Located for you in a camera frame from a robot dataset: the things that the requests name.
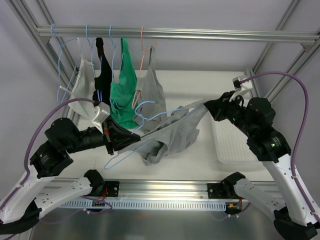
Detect pink hanger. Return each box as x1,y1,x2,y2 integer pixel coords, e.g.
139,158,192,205
131,25,152,109

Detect blue hanger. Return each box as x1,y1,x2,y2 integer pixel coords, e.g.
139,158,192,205
108,24,118,106
50,23,78,104
103,100,208,171
84,24,104,102

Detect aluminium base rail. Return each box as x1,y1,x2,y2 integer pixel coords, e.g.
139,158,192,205
34,177,281,201

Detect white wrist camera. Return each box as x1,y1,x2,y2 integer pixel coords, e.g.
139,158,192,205
229,75,253,102
91,101,110,133

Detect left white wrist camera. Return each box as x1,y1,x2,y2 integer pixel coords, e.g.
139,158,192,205
91,101,110,133

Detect grey tank top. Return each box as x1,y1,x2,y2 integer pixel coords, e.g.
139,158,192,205
118,100,208,166
133,45,168,134

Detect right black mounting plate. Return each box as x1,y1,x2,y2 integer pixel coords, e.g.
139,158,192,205
206,182,225,199

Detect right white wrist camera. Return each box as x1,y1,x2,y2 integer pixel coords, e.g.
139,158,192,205
229,75,253,102

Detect black tank top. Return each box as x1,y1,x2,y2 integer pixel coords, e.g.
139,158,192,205
92,37,112,106

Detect white tank top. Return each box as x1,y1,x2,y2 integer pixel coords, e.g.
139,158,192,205
67,38,95,121

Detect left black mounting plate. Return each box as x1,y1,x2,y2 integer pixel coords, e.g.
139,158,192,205
102,180,120,198

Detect green tank top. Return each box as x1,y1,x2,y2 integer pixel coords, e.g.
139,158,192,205
110,38,138,129

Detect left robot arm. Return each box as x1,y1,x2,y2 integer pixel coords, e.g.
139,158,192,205
0,117,141,235

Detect black mounting plate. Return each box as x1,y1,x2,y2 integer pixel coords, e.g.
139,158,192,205
102,180,120,198
206,182,225,199

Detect white plastic basket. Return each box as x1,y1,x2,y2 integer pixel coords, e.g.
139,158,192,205
211,120,261,166

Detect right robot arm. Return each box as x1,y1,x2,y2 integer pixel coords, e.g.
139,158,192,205
204,91,320,240

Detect aluminium frame posts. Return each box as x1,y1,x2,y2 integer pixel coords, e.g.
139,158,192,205
0,0,320,101

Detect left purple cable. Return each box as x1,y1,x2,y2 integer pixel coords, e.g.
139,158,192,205
0,97,97,208

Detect aluminium hanging rail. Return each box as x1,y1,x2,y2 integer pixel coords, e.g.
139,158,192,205
36,24,320,44

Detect slotted cable duct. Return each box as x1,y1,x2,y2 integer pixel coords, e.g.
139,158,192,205
61,198,227,212

